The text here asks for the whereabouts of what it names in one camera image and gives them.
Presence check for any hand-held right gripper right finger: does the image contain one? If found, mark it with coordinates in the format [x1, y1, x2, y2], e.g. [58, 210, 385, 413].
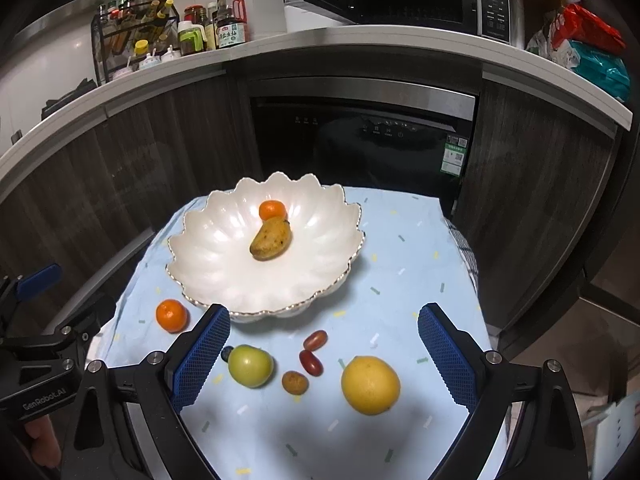
[417, 302, 589, 480]

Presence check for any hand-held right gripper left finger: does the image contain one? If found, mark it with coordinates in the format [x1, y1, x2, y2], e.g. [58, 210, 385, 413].
[61, 303, 232, 480]

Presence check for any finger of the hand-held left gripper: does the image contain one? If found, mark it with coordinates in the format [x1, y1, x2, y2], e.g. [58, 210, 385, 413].
[0, 296, 117, 362]
[0, 263, 64, 314]

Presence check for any green apple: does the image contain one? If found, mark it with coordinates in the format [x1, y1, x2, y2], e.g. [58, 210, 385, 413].
[228, 344, 274, 389]

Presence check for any yellow citrus fruit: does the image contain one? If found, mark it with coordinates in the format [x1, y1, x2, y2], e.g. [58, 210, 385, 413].
[341, 355, 401, 416]

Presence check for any brown longan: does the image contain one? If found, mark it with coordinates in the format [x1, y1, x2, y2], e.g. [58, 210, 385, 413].
[281, 370, 309, 395]

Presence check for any white scalloped bowl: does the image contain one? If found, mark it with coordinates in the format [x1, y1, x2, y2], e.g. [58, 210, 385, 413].
[166, 171, 367, 323]

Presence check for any person's left hand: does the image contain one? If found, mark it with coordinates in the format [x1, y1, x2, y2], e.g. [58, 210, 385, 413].
[22, 415, 64, 469]

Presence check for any small tangerine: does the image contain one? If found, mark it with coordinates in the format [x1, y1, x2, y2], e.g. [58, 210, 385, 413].
[258, 200, 287, 222]
[155, 299, 190, 333]

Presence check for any light blue patterned tablecloth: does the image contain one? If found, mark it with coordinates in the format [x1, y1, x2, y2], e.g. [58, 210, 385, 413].
[85, 185, 493, 480]

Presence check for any checked cloth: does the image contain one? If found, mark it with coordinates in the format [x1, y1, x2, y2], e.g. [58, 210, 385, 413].
[445, 215, 481, 306]

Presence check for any small red date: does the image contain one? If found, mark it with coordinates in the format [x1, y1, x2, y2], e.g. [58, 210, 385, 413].
[299, 349, 324, 377]

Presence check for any yellow brown mango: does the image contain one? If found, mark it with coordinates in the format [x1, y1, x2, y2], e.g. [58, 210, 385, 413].
[249, 216, 292, 261]

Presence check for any dark wood cabinet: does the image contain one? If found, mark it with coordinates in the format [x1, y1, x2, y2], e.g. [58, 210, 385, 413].
[452, 80, 618, 331]
[0, 72, 261, 321]

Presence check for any black gas stove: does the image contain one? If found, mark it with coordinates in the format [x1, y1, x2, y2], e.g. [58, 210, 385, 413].
[40, 80, 98, 121]

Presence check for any group of condiment bottles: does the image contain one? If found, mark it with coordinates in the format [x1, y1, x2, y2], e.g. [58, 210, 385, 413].
[97, 0, 176, 78]

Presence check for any green white-lidded container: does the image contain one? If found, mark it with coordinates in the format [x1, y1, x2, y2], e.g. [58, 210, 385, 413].
[177, 21, 207, 56]

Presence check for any white-capped bottle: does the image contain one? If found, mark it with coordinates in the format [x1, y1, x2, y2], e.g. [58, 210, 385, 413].
[205, 1, 219, 51]

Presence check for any teal plastic bag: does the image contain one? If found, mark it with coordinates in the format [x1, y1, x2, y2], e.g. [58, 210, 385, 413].
[565, 40, 632, 103]

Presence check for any white plastic bag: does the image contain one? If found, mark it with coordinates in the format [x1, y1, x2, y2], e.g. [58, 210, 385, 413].
[525, 10, 581, 67]

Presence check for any red plastic bag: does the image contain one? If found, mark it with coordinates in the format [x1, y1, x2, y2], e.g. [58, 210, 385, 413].
[550, 4, 627, 56]

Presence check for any black wire spice rack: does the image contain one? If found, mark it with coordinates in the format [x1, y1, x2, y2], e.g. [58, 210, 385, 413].
[91, 0, 181, 86]

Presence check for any large red-handled sauce bottle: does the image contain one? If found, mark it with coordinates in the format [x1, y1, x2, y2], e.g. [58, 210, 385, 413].
[215, 0, 251, 50]

